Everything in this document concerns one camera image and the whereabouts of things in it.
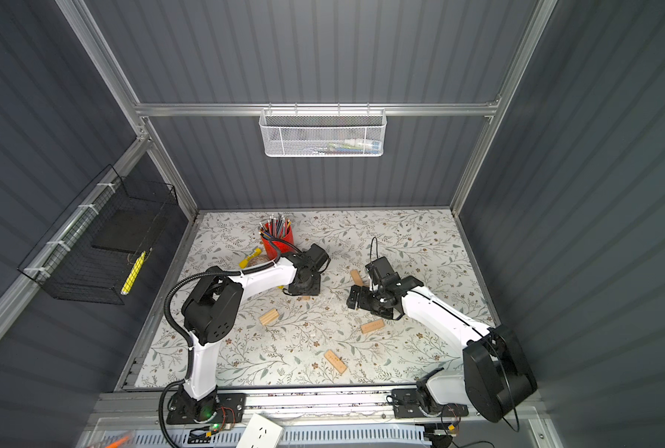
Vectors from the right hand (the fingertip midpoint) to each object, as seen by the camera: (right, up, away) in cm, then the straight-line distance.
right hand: (361, 306), depth 85 cm
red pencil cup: (-29, +21, +14) cm, 38 cm away
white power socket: (-26, -26, -18) cm, 41 cm away
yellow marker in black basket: (-58, +15, -15) cm, 62 cm away
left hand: (-16, +3, +11) cm, 20 cm away
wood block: (-1, +7, +14) cm, 16 cm away
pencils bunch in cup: (-30, +25, +12) cm, 41 cm away
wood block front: (-7, -16, -5) cm, 18 cm away
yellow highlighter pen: (-43, +12, +17) cm, 47 cm away
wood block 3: (+4, -7, +4) cm, 9 cm away
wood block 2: (-30, -4, +4) cm, 30 cm away
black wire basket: (-71, +18, -13) cm, 75 cm away
